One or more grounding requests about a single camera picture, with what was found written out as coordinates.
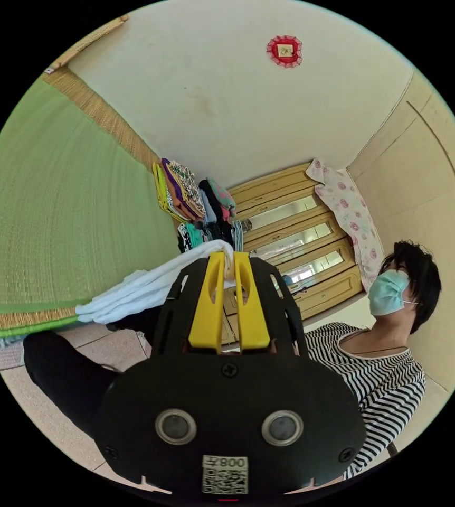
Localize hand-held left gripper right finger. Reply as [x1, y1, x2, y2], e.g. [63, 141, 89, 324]
[234, 252, 270, 354]

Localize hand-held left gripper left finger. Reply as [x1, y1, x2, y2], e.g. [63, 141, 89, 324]
[188, 252, 226, 355]

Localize white short sleeve shirt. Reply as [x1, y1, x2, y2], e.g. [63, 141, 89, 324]
[75, 239, 237, 325]

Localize yellow wooden cupboard with mirrors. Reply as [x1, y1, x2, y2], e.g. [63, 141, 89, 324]
[222, 162, 364, 344]

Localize pile of clothes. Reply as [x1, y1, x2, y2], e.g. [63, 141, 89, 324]
[151, 158, 253, 254]

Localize floral pink cloth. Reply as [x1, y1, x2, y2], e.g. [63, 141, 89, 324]
[305, 158, 385, 293]

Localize person's body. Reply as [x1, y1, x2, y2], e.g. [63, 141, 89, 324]
[23, 239, 442, 481]

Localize bed with green woven mat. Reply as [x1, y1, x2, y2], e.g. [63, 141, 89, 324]
[0, 15, 181, 340]

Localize red round wall ornament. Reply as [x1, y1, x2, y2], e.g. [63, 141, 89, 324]
[267, 34, 304, 69]

